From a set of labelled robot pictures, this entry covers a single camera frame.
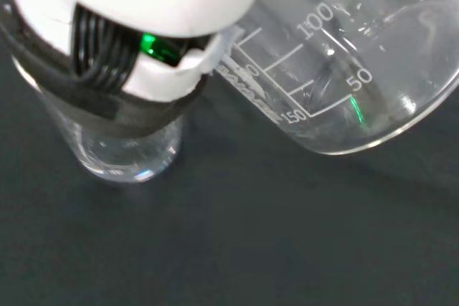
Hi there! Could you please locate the black bench cloth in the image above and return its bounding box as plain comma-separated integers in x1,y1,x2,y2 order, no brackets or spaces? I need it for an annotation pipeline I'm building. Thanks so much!
0,0,459,306

